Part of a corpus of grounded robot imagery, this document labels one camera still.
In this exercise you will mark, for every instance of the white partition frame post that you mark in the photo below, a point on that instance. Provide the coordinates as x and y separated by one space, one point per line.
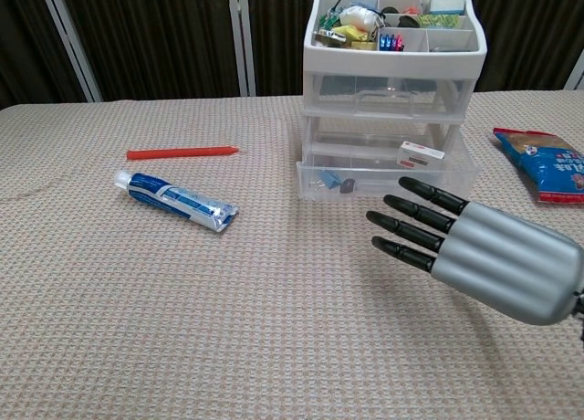
242 41
576 75
68 41

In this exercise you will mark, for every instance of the green patterned packet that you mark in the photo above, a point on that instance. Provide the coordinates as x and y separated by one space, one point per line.
438 20

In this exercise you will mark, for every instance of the yellow sticky note block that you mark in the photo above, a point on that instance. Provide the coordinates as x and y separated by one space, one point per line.
347 29
364 45

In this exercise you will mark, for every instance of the white plastic drawer organizer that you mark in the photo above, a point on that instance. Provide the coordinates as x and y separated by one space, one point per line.
392 61

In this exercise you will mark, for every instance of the black oval item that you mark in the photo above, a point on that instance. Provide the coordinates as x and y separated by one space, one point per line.
408 21

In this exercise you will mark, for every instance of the beige woven tablecloth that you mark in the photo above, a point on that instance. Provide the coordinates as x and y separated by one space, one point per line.
228 324

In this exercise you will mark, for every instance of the small white cardboard box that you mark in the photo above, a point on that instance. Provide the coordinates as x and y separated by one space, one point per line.
417 157

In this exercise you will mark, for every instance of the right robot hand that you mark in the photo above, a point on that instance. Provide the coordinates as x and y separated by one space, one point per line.
511 260

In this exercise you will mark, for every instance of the blue red snack bag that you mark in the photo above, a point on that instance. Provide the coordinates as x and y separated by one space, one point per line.
547 164

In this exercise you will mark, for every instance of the blue binder clip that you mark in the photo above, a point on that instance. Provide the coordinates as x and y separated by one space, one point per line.
329 179

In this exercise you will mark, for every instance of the coloured push pins set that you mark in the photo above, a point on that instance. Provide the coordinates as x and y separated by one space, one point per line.
390 41

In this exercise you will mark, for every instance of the blue white toothpaste tube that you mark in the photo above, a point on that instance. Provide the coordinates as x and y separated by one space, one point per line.
173 198

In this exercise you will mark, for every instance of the clear drawer holding binder clip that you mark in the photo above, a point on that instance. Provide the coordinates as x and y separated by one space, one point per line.
365 173

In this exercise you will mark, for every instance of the white crumpled wad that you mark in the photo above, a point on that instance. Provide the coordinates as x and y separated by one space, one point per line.
356 14

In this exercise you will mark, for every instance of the white blue eraser box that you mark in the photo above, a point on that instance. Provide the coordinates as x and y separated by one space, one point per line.
447 4

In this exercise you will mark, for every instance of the dark brown curtain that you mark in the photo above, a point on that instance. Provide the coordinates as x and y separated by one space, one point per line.
159 36

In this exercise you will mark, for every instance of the red candle stick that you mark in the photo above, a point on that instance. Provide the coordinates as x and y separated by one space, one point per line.
182 152

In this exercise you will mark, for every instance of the metal bulldog clip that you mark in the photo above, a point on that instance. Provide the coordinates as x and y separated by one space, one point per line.
328 37

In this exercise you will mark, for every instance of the green clips bundle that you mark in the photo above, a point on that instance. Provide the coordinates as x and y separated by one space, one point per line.
328 17

